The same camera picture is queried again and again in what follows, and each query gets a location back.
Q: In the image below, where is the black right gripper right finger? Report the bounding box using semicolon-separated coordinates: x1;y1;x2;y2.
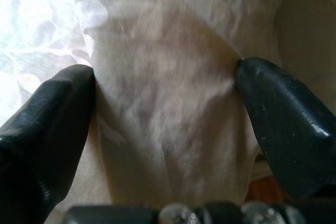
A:
236;56;336;201

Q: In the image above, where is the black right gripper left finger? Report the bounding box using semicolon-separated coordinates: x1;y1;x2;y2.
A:
0;63;97;224

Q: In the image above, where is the bed with grey floral sheet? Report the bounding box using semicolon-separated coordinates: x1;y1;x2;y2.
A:
0;0;336;224

